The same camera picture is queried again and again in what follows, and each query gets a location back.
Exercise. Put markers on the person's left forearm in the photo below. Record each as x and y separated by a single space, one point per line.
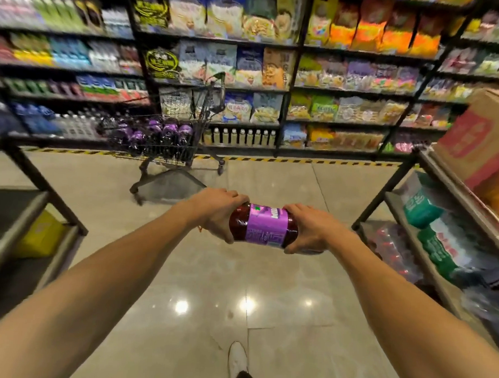
78 299

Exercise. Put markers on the row of pale green bottles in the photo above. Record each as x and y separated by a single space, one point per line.
55 8

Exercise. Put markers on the person's right hand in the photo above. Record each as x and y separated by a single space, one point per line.
317 230

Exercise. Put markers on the row of pale capped jars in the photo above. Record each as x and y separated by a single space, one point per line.
243 137

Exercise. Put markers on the white printed food bag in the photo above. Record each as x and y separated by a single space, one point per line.
175 102

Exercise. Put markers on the person's right forearm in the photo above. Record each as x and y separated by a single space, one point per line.
420 315

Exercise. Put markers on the black metal store shelf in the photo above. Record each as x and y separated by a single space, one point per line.
296 74

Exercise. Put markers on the pack of red capped bottles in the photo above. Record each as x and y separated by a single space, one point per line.
392 249

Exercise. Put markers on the person's left white shoe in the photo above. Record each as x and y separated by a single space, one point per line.
237 360

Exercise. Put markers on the row of red juice cartons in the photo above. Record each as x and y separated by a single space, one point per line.
110 88

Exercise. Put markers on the row of blue water jugs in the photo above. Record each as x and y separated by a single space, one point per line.
35 120

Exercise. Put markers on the blue white food bag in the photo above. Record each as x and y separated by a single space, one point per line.
238 107

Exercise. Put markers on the yellow cardboard carton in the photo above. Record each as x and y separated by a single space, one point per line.
39 232

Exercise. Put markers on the person's left hand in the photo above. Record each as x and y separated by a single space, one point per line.
212 214

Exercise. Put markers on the rows of colourful snack bags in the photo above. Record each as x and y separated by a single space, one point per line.
359 72

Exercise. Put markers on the pack of clear water bottles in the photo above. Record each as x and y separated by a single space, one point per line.
76 125

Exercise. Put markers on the row of orange snack bags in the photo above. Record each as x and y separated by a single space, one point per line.
381 32

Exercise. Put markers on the row of yellow juice bottles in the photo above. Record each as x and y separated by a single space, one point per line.
90 12

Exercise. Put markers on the green wrapped bottle pack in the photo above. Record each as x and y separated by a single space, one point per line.
422 205

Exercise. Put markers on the row of blue oat bags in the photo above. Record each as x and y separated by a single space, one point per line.
206 12

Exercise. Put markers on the brown carton red print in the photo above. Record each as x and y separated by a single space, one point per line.
476 137

